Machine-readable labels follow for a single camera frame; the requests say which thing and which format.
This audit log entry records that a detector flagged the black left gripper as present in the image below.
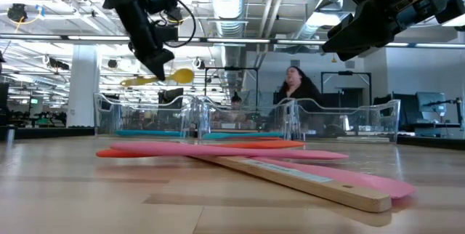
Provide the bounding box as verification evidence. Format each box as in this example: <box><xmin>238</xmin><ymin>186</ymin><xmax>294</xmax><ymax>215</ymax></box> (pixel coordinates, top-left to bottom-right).
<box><xmin>116</xmin><ymin>0</ymin><xmax>179</xmax><ymax>81</ymax></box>

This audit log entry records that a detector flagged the yellow silicone spoon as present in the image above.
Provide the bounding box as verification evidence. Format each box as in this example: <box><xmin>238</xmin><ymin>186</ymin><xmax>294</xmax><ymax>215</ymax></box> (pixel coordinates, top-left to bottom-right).
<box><xmin>119</xmin><ymin>68</ymin><xmax>195</xmax><ymax>88</ymax></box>

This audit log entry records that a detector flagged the blue silicone spoon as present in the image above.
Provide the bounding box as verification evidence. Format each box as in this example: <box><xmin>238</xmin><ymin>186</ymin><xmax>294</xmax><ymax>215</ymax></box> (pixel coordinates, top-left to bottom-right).
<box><xmin>113</xmin><ymin>129</ymin><xmax>184</xmax><ymax>137</ymax></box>

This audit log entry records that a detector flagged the pink square-headed silicone spatula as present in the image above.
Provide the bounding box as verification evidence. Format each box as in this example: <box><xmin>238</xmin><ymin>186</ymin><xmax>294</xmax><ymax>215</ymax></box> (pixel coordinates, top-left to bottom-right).
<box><xmin>110</xmin><ymin>141</ymin><xmax>350</xmax><ymax>161</ymax></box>

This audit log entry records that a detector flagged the light blue silicone spatula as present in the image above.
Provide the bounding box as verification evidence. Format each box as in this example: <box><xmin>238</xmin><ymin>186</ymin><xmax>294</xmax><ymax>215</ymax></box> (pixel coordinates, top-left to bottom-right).
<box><xmin>202</xmin><ymin>132</ymin><xmax>285</xmax><ymax>140</ymax></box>

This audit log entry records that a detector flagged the orange wide silicone spatula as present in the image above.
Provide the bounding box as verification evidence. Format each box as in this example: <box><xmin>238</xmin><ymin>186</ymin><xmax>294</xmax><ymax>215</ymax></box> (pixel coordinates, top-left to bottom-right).
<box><xmin>95</xmin><ymin>139</ymin><xmax>306</xmax><ymax>158</ymax></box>

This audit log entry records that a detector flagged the dark monitor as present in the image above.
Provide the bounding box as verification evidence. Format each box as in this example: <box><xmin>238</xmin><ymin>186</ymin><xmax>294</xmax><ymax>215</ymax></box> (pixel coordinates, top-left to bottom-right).
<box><xmin>157</xmin><ymin>87</ymin><xmax>185</xmax><ymax>105</ymax></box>

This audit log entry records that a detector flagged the clear plastic bin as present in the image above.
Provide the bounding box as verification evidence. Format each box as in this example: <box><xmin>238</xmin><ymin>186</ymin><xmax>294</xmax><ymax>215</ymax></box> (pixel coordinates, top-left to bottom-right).
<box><xmin>292</xmin><ymin>97</ymin><xmax>402</xmax><ymax>145</ymax></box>
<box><xmin>195</xmin><ymin>94</ymin><xmax>296</xmax><ymax>141</ymax></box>
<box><xmin>92</xmin><ymin>92</ymin><xmax>200</xmax><ymax>139</ymax></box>

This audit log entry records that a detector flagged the white building column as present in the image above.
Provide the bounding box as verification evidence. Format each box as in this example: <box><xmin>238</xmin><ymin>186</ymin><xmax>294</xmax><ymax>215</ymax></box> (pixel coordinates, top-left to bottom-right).
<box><xmin>66</xmin><ymin>44</ymin><xmax>101</xmax><ymax>128</ymax></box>

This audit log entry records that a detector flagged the person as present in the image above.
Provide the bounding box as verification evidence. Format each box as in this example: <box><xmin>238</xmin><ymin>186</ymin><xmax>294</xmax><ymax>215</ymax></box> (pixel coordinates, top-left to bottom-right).
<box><xmin>227</xmin><ymin>94</ymin><xmax>245</xmax><ymax>113</ymax></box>
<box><xmin>270</xmin><ymin>65</ymin><xmax>328</xmax><ymax>135</ymax></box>

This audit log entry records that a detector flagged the grey monitor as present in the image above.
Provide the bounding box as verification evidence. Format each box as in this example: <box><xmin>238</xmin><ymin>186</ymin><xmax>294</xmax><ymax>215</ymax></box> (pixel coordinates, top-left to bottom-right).
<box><xmin>416</xmin><ymin>91</ymin><xmax>448</xmax><ymax>118</ymax></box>

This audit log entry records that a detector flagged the pink round-headed silicone spatula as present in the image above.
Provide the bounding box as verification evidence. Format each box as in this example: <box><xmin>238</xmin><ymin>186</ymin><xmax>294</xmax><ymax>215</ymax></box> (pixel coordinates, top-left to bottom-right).
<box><xmin>250</xmin><ymin>156</ymin><xmax>418</xmax><ymax>199</ymax></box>

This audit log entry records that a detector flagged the metal cylinder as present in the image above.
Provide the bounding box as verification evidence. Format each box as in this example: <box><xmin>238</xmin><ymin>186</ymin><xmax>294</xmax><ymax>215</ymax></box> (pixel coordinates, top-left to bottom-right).
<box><xmin>5</xmin><ymin>126</ymin><xmax>16</xmax><ymax>148</ymax></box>

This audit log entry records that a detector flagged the black gantry frame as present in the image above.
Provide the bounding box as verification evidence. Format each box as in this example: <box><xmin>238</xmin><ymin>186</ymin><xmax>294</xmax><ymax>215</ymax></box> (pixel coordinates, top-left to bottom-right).
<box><xmin>320</xmin><ymin>70</ymin><xmax>373</xmax><ymax>106</ymax></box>

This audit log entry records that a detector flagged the hanging black cable reel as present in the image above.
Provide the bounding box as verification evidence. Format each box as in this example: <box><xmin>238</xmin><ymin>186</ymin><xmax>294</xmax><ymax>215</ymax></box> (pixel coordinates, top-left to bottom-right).
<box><xmin>7</xmin><ymin>3</ymin><xmax>28</xmax><ymax>23</ymax></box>

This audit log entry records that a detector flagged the red spatula wooden handle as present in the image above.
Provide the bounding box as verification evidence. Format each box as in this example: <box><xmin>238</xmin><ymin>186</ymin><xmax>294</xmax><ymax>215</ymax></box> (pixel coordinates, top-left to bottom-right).
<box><xmin>188</xmin><ymin>155</ymin><xmax>393</xmax><ymax>214</ymax></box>

